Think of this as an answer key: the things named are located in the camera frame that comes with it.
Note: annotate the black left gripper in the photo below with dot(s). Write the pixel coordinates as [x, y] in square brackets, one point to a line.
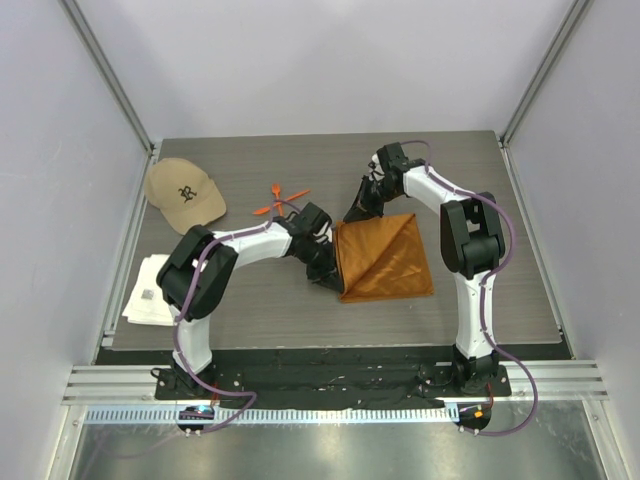
[327, 274]

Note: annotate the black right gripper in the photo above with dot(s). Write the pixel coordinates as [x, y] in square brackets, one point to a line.
[363, 209]

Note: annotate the orange cloth napkin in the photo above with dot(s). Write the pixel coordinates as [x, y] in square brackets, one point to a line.
[382, 258]

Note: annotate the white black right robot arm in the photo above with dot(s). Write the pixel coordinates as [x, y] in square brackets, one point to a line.
[472, 247]

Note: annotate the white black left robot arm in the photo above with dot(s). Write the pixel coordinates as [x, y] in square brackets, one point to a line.
[195, 276]

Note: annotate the orange plastic fork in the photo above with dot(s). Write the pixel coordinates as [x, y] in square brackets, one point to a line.
[278, 200]

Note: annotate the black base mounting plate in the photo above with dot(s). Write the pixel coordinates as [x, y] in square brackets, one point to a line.
[335, 378]

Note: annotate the beige baseball cap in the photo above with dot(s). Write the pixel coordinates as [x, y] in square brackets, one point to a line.
[185, 195]

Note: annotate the white folded towel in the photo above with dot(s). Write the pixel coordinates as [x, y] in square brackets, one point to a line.
[146, 305]

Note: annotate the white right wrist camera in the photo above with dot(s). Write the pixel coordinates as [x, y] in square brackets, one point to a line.
[374, 168]

